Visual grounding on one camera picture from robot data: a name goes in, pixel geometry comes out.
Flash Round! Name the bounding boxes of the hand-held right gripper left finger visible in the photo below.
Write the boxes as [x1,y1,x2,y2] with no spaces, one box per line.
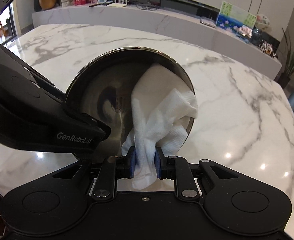
[51,146,138,200]

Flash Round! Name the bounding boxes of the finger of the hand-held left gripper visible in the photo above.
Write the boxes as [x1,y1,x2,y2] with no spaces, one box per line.
[61,100,112,144]
[22,65,67,103]

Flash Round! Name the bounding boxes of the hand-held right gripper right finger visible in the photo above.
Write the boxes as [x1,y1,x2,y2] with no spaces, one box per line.
[155,147,237,198]

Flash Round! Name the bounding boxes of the stainless steel bowl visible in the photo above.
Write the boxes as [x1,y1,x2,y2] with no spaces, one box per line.
[64,46,196,162]

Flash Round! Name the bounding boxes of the white paper towel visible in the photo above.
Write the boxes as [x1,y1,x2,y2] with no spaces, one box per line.
[121,64,198,190]

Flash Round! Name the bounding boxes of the white marble sideboard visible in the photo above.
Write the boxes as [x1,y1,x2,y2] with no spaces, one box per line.
[32,4,282,77]

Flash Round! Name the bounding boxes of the grey notebook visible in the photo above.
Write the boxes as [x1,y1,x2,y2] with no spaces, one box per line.
[200,17,217,28]

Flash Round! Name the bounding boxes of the black soundbar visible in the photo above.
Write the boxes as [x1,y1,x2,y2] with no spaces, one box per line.
[160,0,200,8]

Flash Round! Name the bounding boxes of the packaged snacks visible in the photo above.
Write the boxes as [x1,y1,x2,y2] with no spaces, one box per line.
[237,26,253,40]

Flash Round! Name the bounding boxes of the black and white cow figurines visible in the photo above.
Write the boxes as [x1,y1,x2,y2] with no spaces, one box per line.
[259,41,278,58]

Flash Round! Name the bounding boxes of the lotus pond painting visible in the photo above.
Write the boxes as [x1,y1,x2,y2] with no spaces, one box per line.
[215,1,257,34]

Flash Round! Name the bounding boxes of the potted plant with long leaves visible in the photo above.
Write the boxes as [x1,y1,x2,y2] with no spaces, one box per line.
[278,27,294,89]

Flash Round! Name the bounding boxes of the decorative painted plate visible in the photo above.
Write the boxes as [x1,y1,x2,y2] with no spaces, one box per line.
[255,14,272,32]

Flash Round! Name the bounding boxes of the tangled cables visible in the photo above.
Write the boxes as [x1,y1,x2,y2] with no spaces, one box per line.
[128,1,160,12]

